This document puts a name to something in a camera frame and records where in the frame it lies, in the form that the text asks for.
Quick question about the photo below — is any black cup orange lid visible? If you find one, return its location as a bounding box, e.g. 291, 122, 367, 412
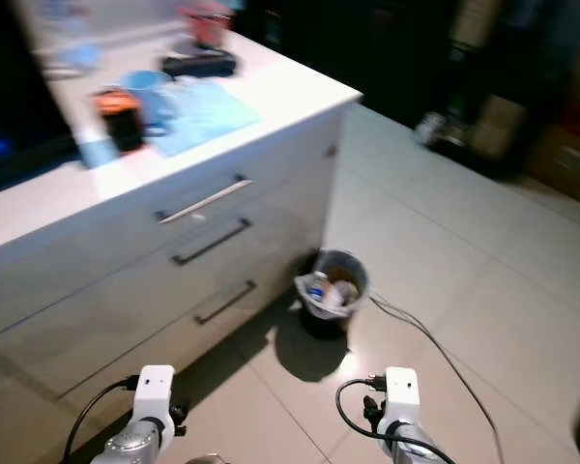
93, 88, 147, 155

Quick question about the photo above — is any blue mug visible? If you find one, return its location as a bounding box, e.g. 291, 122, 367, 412
120, 69, 176, 132

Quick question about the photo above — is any grey waste bin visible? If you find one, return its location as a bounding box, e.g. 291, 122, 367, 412
294, 248, 371, 340

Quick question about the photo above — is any red pot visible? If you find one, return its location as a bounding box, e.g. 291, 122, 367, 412
178, 1, 234, 52

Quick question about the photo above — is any silver drawer handle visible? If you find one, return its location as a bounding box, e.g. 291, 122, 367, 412
156, 175, 255, 226

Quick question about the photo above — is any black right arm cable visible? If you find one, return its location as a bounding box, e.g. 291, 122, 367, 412
333, 375, 457, 464

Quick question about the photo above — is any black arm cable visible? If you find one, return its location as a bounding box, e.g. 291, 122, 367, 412
60, 375, 142, 464
333, 375, 457, 464

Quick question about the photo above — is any light blue cloth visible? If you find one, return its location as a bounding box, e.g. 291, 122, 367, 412
82, 77, 265, 170

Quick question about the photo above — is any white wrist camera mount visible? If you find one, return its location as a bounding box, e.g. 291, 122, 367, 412
135, 364, 178, 432
383, 367, 422, 432

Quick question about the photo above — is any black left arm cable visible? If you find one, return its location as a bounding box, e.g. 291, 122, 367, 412
60, 375, 142, 464

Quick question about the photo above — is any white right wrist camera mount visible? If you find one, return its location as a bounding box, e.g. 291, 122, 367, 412
383, 367, 422, 432

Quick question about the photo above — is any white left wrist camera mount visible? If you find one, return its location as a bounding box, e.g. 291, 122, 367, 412
135, 364, 178, 432

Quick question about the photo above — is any white bin liner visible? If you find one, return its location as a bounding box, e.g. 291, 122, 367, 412
295, 271, 363, 320

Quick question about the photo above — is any black flat case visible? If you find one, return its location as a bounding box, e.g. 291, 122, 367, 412
160, 49, 239, 81

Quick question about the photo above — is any black drawer handle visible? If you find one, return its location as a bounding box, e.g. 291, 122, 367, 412
170, 217, 253, 268
194, 279, 258, 327

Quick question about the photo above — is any black floor cable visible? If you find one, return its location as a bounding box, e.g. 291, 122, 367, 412
368, 294, 507, 464

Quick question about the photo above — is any dark background shelf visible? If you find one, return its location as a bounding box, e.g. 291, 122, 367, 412
416, 0, 580, 180

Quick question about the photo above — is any white island cabinet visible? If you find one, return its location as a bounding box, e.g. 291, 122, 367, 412
0, 0, 363, 426

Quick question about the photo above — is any brown cardboard box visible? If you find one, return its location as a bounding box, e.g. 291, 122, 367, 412
468, 92, 529, 161

